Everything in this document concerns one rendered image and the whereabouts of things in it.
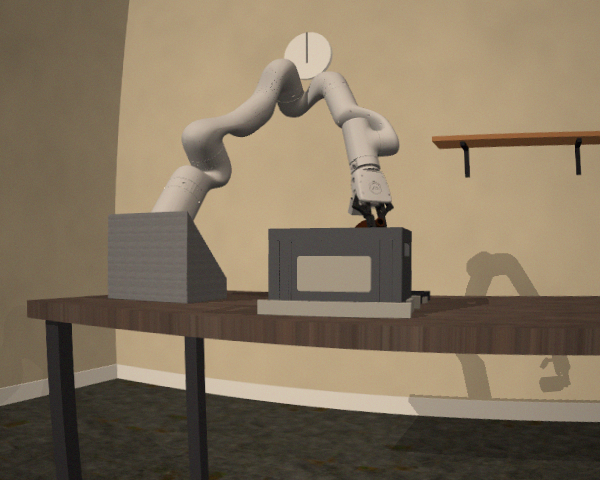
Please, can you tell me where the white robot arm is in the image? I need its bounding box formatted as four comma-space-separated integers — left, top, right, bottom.
151, 59, 400, 221

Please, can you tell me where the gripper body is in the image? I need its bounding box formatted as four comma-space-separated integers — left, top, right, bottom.
351, 166, 392, 209

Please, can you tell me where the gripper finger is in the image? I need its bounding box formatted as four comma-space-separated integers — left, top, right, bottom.
352, 195, 376, 227
375, 203, 394, 227

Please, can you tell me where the dark grey crate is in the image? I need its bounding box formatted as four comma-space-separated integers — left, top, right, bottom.
268, 227, 412, 303

